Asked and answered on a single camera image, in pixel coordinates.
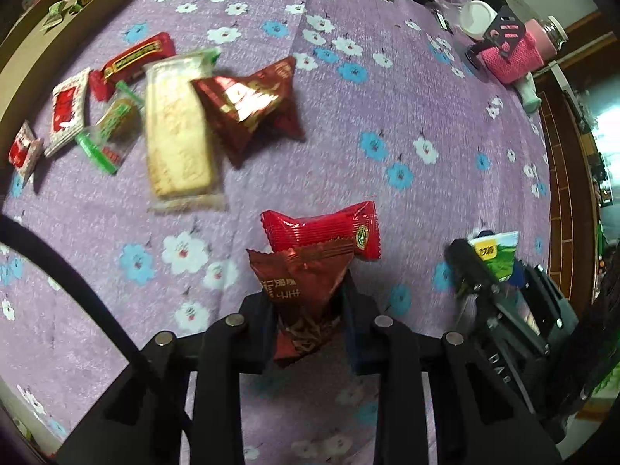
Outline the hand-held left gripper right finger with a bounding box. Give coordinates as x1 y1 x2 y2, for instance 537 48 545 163
339 270 563 465

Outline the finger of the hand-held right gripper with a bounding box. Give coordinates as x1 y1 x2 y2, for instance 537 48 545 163
511 260 580 336
444 239 502 302

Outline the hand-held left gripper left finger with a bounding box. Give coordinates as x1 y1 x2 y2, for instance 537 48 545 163
55 293 282 465

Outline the green and white snack packet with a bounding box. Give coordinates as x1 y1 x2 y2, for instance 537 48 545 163
467 231 520 282

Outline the dark red triangular snack packet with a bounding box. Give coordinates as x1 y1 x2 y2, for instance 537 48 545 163
245 57 306 142
246 245 357 368
192 75 284 168

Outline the clear green-edged snack packet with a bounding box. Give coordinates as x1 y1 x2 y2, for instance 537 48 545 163
75 81 145 175

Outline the long red snack packet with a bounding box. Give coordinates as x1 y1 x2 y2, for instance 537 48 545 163
88 32 176 102

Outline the cardboard box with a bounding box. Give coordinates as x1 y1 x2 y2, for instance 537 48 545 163
0 0 139 152

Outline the bright red pillow snack packet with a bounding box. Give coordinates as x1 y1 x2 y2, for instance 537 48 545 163
260 200 382 261

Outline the small white green bottle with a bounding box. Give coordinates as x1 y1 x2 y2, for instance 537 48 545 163
514 75 541 115

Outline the purple floral blanket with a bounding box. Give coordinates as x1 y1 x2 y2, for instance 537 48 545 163
0 0 553 465

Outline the bottle with pink knitted sleeve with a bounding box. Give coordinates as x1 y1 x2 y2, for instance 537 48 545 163
479 15 570 85

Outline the cream cracker packet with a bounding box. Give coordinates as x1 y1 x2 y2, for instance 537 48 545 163
144 48 228 214

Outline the black phone stand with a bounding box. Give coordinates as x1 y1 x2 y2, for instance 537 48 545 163
466 6 528 67

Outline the white round container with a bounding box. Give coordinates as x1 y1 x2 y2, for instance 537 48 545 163
458 1 499 42

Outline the clear plastic cup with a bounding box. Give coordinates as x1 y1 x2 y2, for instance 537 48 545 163
432 0 474 26

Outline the large white red snack packet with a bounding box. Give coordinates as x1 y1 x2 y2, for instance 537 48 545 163
45 68 93 158

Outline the small white red snack packet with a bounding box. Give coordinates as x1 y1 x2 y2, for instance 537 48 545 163
8 122 44 181

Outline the wooden bed frame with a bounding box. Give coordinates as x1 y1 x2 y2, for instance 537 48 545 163
533 65 604 306

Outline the black cable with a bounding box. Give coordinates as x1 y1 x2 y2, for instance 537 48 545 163
0 214 195 465

